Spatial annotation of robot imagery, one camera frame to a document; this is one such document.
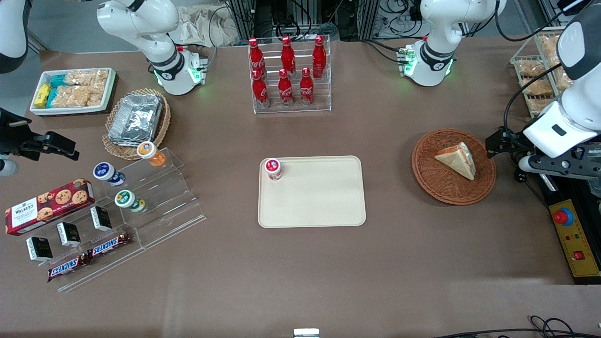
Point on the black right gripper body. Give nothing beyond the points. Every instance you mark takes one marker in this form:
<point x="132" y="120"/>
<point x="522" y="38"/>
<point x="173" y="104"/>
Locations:
<point x="14" y="134"/>

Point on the triangular sandwich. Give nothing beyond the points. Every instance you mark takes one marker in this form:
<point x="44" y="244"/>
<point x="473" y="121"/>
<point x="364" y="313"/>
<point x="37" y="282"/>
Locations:
<point x="458" y="162"/>

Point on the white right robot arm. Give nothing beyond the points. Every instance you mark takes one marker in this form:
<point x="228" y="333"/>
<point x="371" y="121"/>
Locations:
<point x="159" y="47"/>

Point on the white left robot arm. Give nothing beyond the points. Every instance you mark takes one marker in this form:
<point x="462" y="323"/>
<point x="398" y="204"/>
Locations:
<point x="439" y="47"/>

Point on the white rectangular snack tray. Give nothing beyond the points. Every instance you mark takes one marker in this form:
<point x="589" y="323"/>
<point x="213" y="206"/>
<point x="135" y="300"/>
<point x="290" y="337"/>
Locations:
<point x="70" y="110"/>

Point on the brown round wicker basket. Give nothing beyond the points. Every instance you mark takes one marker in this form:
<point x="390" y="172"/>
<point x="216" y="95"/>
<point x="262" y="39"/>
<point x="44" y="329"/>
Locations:
<point x="436" y="183"/>

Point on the silver foil tray stack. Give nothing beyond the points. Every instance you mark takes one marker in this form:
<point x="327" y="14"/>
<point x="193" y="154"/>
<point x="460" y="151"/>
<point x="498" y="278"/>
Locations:
<point x="136" y="119"/>

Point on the light tan wicker basket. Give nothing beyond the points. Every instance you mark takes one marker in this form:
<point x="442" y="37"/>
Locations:
<point x="162" y="126"/>

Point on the beige plastic tray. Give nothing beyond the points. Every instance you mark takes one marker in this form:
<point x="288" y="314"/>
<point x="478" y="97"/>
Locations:
<point x="314" y="202"/>

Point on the bagged cracker pack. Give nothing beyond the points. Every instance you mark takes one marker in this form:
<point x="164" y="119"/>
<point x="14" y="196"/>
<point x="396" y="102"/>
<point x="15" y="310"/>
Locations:
<point x="530" y="68"/>
<point x="537" y="87"/>
<point x="549" y="47"/>
<point x="561" y="82"/>
<point x="540" y="107"/>

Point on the teal snack pack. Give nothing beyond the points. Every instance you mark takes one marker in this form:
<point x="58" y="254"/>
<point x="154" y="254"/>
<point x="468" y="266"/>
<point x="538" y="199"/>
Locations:
<point x="58" y="81"/>
<point x="51" y="97"/>

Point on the clear rice cracker pack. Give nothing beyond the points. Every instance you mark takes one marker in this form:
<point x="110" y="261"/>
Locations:
<point x="97" y="95"/>
<point x="70" y="96"/>
<point x="87" y="77"/>

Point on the yellow snack pack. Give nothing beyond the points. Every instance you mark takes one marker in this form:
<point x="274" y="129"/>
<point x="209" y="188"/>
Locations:
<point x="42" y="95"/>

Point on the blue yogurt cup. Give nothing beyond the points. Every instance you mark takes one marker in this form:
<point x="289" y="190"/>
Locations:
<point x="105" y="172"/>

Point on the red Walkers cookie box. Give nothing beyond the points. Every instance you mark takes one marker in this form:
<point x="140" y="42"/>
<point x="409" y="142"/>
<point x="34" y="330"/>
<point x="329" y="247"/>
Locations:
<point x="47" y="206"/>

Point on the black countertop appliance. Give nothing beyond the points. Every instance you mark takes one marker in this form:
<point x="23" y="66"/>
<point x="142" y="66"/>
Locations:
<point x="563" y="188"/>

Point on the small black box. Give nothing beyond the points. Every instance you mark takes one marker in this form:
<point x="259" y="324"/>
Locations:
<point x="101" y="218"/>
<point x="40" y="249"/>
<point x="69" y="234"/>

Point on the green yogurt cup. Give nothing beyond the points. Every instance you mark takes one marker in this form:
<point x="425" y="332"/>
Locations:
<point x="127" y="199"/>

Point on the orange yogurt cup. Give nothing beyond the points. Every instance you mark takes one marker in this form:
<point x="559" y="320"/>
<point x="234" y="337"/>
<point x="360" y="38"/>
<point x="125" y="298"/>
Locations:
<point x="150" y="152"/>

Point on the Snickers chocolate bar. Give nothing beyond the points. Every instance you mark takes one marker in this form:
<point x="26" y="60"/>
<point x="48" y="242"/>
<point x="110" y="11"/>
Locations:
<point x="68" y="267"/>
<point x="108" y="245"/>

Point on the clear acrylic step display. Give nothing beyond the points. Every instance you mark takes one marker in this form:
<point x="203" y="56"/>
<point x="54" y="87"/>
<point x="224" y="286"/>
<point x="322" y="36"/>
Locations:
<point x="164" y="206"/>

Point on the yellow emergency stop control box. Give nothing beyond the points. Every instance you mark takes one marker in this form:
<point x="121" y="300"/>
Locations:
<point x="575" y="244"/>

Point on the clear acrylic bottle rack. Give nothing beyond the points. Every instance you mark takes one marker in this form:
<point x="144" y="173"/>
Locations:
<point x="324" y="101"/>

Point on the beige cloth bag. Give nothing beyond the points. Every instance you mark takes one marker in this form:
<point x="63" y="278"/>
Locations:
<point x="202" y="26"/>

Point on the red cola bottle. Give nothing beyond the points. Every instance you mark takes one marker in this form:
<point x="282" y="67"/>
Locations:
<point x="288" y="56"/>
<point x="256" y="56"/>
<point x="260" y="91"/>
<point x="306" y="89"/>
<point x="285" y="91"/>
<point x="319" y="58"/>

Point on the red lid yogurt cup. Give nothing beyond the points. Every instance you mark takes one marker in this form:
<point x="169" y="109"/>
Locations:
<point x="273" y="168"/>

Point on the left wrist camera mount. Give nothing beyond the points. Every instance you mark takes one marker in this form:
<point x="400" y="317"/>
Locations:
<point x="554" y="164"/>

